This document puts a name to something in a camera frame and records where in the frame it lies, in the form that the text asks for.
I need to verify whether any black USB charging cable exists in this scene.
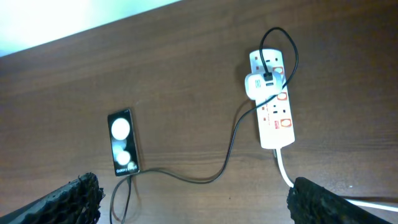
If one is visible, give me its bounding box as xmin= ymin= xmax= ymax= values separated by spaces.
xmin=109 ymin=26 xmax=300 ymax=224

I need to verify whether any black Samsung Galaxy flip phone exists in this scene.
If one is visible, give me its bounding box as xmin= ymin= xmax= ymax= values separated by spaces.
xmin=107 ymin=108 xmax=140 ymax=177

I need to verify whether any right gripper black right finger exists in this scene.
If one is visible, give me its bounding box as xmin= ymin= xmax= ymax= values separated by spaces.
xmin=287 ymin=177 xmax=390 ymax=224

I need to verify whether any white USB charger adapter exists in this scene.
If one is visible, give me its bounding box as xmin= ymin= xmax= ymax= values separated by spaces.
xmin=244 ymin=72 xmax=284 ymax=100

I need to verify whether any white power strip cord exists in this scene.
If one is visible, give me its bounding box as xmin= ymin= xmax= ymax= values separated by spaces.
xmin=274 ymin=147 xmax=398 ymax=213

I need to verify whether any white power strip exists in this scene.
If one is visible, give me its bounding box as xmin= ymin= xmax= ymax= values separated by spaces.
xmin=249 ymin=49 xmax=295 ymax=149

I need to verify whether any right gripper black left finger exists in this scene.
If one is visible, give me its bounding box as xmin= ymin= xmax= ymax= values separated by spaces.
xmin=1 ymin=172 xmax=104 ymax=224

